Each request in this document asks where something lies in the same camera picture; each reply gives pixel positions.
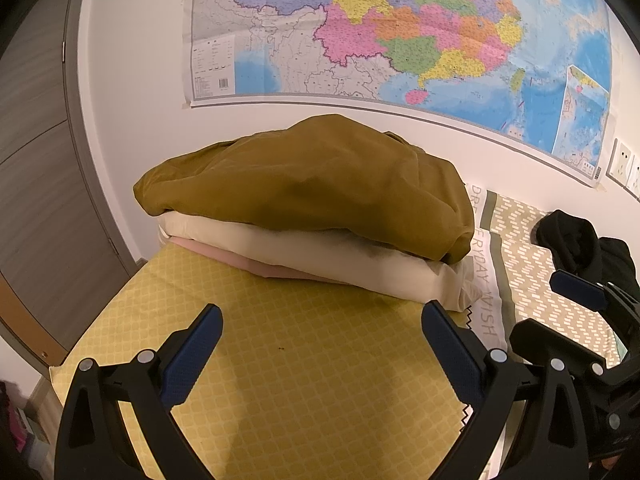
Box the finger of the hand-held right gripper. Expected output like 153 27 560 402
509 317 608 386
549 269 640 322

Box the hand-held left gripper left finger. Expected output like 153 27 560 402
54 303 224 480

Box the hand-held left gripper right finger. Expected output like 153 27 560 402
421 301 591 480

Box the olive brown shirt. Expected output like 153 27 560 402
133 114 475 265

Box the black garment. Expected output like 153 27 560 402
531 208 636 281

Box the pink garment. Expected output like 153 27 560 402
159 230 351 286

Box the patterned bed sheet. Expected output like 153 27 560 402
47 182 631 480

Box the cream garment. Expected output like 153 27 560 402
157 210 476 311

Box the grey wooden wardrobe door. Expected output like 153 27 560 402
0 0 136 368

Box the colourful wall map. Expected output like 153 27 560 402
182 0 615 192

